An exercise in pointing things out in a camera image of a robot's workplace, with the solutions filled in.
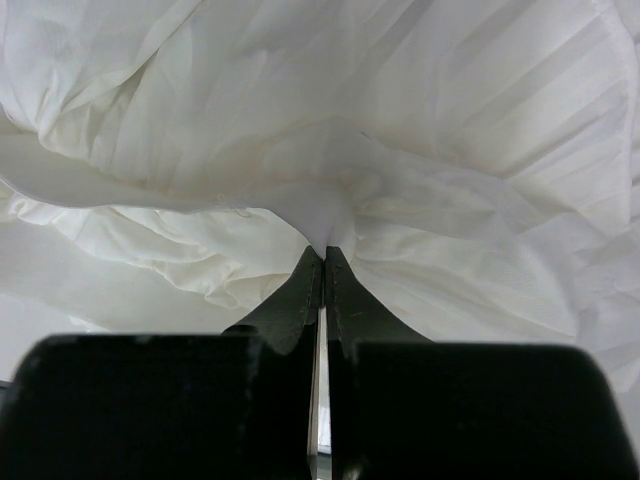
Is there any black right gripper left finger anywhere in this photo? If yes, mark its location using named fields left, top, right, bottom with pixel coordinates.
left=224, top=247, right=323, bottom=479

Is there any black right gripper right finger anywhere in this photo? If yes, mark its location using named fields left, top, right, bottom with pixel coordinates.
left=324, top=246, right=428, bottom=479

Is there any white skirt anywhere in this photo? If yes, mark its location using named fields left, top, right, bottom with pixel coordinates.
left=1, top=1, right=639, bottom=394

